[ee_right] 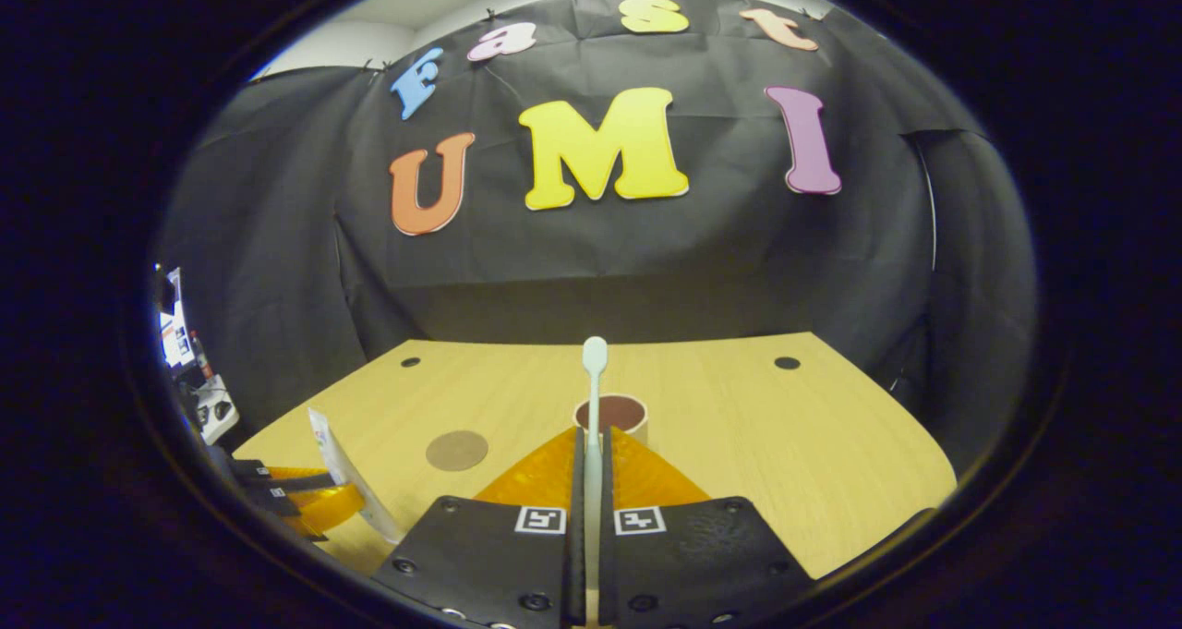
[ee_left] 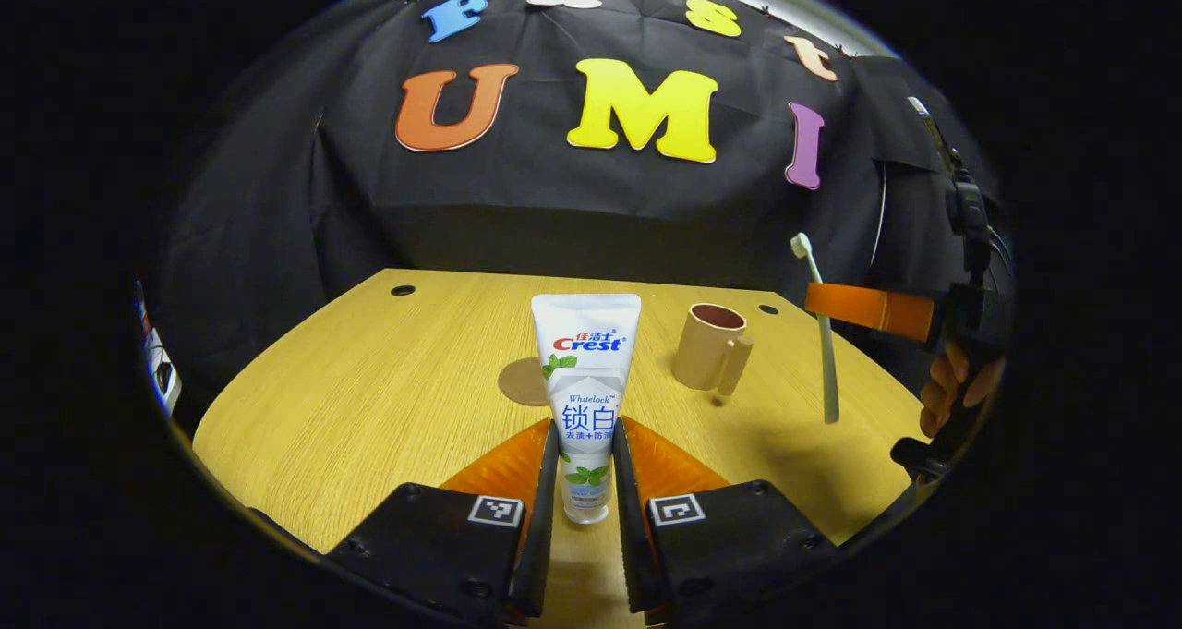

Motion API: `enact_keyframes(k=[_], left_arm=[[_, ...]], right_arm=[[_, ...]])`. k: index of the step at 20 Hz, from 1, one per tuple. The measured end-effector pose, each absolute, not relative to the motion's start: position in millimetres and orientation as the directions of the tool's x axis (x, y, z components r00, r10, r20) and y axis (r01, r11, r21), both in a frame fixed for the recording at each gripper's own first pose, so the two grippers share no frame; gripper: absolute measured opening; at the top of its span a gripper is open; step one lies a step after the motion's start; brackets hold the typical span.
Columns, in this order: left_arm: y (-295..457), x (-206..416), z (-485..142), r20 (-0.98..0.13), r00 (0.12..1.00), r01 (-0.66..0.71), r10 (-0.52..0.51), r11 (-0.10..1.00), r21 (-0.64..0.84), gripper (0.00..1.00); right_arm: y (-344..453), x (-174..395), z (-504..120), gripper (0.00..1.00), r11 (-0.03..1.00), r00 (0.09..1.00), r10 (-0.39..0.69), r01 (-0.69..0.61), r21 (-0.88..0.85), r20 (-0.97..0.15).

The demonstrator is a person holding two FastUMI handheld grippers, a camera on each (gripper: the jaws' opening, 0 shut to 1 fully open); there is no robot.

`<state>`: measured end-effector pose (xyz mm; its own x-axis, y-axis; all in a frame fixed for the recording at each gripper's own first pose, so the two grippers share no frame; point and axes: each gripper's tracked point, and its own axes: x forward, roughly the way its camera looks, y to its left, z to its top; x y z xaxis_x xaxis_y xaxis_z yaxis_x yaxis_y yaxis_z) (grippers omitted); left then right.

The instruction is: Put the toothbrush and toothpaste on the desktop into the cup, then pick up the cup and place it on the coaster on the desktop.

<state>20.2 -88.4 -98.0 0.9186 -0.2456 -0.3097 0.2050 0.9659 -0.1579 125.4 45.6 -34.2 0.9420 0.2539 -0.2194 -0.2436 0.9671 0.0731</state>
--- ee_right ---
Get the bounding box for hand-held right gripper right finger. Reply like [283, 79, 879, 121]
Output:
[600, 426, 814, 629]

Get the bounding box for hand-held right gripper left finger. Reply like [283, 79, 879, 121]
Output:
[374, 426, 587, 629]

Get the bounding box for black backdrop cloth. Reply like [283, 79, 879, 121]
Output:
[152, 0, 1040, 482]

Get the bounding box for wooden desktop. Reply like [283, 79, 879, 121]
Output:
[231, 332, 959, 579]

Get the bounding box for computer monitor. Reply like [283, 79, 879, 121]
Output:
[152, 269, 199, 371]

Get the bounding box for brown round coaster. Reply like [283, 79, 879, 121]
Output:
[426, 429, 489, 472]

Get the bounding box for white toothpaste tube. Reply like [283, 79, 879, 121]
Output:
[308, 407, 407, 545]

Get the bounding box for white side table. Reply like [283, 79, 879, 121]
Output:
[189, 375, 241, 445]

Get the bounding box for beige cup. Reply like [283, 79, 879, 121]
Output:
[573, 394, 649, 447]

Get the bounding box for pale green toothbrush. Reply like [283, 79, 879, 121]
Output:
[582, 336, 609, 625]

